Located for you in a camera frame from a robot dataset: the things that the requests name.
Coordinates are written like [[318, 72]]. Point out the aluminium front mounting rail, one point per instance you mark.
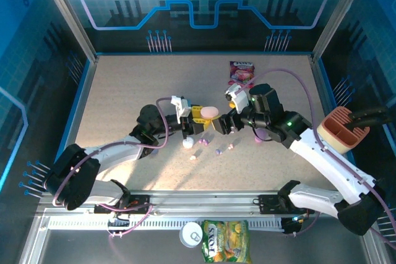
[[201, 202]]

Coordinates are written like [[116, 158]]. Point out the red candy bag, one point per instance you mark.
[[241, 72]]

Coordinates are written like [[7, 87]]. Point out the aluminium table side rail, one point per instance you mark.
[[83, 100], [321, 91]]

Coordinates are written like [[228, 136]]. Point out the pink earbud charging case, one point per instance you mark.
[[209, 112]]

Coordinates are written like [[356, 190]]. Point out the grey metal shelf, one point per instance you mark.
[[92, 245]]

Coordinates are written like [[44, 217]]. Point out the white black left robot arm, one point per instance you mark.
[[111, 152]]

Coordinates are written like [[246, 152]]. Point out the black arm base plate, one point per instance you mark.
[[269, 203], [139, 200]]

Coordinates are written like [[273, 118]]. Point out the cream terracotta utensil holder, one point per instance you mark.
[[334, 140]]

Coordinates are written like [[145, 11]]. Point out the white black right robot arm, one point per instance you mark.
[[328, 159]]

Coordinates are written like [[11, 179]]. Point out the green yellow candy bag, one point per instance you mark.
[[226, 242]]

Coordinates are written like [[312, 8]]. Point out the aluminium frame post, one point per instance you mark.
[[67, 10], [340, 10]]

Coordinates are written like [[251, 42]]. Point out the mauve purple earbud charging case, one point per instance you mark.
[[260, 138]]

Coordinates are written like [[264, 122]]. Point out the silver pull-tab tin can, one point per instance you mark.
[[191, 235]]

